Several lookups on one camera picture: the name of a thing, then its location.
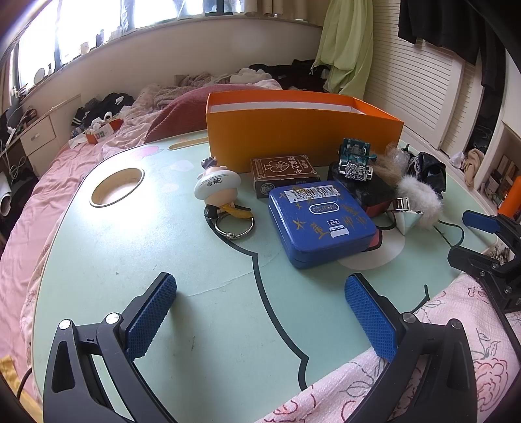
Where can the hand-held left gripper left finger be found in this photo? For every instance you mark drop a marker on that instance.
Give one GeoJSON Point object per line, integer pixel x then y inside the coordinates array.
{"type": "Point", "coordinates": [150, 317]}

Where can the orange tissue pack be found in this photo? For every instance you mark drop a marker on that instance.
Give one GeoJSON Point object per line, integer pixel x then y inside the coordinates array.
{"type": "Point", "coordinates": [95, 137]}

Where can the black clothes pile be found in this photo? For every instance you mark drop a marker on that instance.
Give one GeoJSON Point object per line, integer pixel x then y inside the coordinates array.
{"type": "Point", "coordinates": [293, 71]}

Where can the white louvered cabinet door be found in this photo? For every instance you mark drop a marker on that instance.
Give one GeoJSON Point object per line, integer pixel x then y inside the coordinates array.
{"type": "Point", "coordinates": [415, 81]}

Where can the window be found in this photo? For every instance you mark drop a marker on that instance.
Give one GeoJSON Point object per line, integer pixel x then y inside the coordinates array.
{"type": "Point", "coordinates": [122, 20]}

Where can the white fluffy scrunchie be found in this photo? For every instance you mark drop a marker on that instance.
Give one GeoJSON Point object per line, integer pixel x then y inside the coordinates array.
{"type": "Point", "coordinates": [423, 199]}

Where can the brown fluffy scrunchie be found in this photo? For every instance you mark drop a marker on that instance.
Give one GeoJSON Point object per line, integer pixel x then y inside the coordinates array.
{"type": "Point", "coordinates": [386, 169]}

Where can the white drawer cabinet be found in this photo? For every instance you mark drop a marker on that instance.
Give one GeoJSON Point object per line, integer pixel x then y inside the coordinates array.
{"type": "Point", "coordinates": [38, 136]}

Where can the silver cone pendant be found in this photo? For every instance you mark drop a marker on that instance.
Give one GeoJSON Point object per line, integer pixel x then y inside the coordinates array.
{"type": "Point", "coordinates": [407, 219]}

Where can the white shelf unit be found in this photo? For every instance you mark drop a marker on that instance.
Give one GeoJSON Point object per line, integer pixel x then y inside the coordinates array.
{"type": "Point", "coordinates": [504, 171]}

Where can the black striped clothes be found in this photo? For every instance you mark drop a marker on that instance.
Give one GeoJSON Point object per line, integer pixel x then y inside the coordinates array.
{"type": "Point", "coordinates": [110, 103]}

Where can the pink bed sheet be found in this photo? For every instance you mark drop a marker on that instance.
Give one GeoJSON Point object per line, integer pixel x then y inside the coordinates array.
{"type": "Point", "coordinates": [40, 195]}

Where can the blue metal tin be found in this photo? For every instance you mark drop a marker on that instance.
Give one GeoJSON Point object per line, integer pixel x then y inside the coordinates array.
{"type": "Point", "coordinates": [325, 227]}

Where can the white paper roll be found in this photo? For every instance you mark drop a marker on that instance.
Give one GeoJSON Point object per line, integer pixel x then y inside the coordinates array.
{"type": "Point", "coordinates": [6, 195]}

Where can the white garment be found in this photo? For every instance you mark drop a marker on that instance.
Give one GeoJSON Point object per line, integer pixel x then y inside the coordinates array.
{"type": "Point", "coordinates": [252, 74]}

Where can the red pillow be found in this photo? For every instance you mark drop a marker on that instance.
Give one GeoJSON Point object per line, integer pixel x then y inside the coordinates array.
{"type": "Point", "coordinates": [179, 114]}

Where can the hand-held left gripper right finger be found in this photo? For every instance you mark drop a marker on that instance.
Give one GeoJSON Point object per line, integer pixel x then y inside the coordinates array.
{"type": "Point", "coordinates": [372, 321]}

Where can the black case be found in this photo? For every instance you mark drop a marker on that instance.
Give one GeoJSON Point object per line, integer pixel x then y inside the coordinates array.
{"type": "Point", "coordinates": [378, 195]}

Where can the pink crumpled blanket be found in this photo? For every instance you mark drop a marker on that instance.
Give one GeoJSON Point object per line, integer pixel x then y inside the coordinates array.
{"type": "Point", "coordinates": [158, 97]}

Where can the orange bottle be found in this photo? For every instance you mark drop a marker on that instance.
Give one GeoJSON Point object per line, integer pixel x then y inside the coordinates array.
{"type": "Point", "coordinates": [512, 199]}

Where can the brown playing card box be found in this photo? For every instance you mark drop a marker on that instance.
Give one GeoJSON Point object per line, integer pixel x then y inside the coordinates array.
{"type": "Point", "coordinates": [285, 171]}

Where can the black hanging garment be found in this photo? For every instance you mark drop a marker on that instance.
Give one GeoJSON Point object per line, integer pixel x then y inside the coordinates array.
{"type": "Point", "coordinates": [447, 24]}

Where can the beige cloth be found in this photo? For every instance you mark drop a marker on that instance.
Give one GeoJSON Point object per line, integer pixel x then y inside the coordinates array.
{"type": "Point", "coordinates": [474, 166]}

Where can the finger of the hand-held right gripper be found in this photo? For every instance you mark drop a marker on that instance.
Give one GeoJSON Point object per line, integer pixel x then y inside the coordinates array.
{"type": "Point", "coordinates": [472, 262]}
{"type": "Point", "coordinates": [480, 219]}

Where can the teal toy car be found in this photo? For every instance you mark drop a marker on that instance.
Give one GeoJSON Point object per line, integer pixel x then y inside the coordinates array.
{"type": "Point", "coordinates": [354, 152]}

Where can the orange cardboard box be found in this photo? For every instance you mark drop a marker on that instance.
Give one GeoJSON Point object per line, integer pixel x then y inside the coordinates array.
{"type": "Point", "coordinates": [285, 134]}

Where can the green hanging garment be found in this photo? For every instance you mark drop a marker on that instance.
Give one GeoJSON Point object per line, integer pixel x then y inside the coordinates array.
{"type": "Point", "coordinates": [346, 49]}

